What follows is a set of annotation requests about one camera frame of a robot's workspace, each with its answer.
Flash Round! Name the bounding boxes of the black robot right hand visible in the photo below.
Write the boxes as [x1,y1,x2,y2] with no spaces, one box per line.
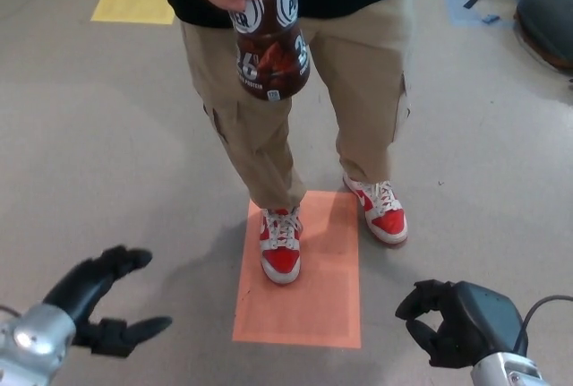
[394,279,534,368]

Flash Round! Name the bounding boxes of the dark grey chair seat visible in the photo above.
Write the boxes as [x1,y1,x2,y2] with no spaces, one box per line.
[513,0,573,74]

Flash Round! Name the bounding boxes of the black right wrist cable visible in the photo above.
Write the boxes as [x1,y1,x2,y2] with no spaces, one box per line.
[521,295,573,354]

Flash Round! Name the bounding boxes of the orange paper sheet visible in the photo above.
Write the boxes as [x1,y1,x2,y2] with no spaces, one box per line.
[231,189,362,350]

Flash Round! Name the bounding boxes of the red white sneaker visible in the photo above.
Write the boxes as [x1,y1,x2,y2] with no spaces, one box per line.
[258,206,304,287]
[342,172,408,247]

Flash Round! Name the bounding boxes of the brown protein shake bottle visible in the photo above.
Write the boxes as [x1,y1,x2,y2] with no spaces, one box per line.
[231,0,313,104]

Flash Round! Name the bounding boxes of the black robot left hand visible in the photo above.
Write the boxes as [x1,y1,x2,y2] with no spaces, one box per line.
[42,244,174,358]

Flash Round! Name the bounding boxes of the khaki cargo trousers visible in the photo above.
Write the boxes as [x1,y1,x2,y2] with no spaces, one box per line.
[177,0,415,210]

